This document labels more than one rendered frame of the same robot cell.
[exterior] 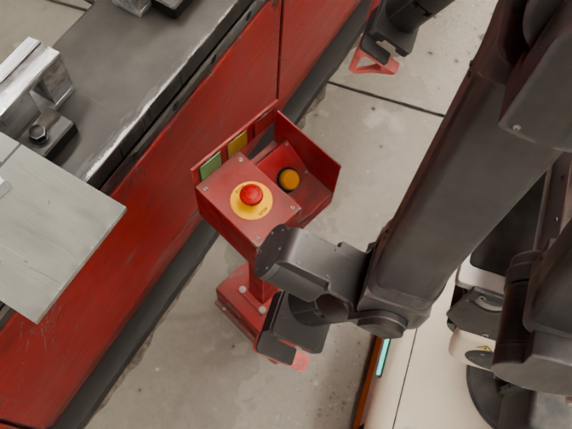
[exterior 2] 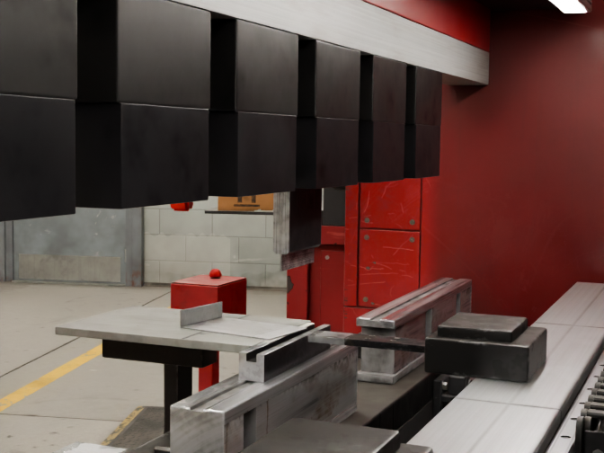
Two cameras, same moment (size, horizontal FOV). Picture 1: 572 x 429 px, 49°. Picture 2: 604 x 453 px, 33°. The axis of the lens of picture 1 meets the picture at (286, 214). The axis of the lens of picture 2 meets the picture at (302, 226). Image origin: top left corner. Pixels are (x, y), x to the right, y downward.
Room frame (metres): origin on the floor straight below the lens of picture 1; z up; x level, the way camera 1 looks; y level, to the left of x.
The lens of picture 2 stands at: (1.55, 0.44, 1.23)
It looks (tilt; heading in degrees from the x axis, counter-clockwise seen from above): 5 degrees down; 177
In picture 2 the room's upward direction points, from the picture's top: 1 degrees clockwise
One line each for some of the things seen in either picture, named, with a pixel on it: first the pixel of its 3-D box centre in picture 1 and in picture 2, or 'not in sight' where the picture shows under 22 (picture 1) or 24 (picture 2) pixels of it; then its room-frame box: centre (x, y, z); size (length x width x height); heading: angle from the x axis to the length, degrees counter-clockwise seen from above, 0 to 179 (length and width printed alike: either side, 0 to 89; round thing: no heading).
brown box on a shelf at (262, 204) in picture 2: not in sight; (252, 193); (-1.96, 0.45, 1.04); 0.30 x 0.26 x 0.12; 168
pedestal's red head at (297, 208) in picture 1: (266, 187); not in sight; (0.49, 0.04, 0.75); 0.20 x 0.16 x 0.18; 141
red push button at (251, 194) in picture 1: (251, 197); not in sight; (0.45, 0.06, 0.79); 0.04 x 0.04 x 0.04
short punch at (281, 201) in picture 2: not in sight; (297, 226); (0.36, 0.50, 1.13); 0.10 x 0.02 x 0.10; 155
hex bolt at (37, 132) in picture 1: (37, 134); not in sight; (0.46, 0.39, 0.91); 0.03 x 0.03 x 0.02
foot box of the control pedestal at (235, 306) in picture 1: (270, 304); not in sight; (0.47, 0.02, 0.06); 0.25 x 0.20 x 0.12; 51
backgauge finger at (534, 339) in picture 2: not in sight; (421, 338); (0.43, 0.63, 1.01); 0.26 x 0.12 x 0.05; 65
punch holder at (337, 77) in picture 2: not in sight; (306, 116); (0.33, 0.51, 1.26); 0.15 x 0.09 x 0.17; 155
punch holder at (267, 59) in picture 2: not in sight; (231, 111); (0.51, 0.42, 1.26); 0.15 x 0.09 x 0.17; 155
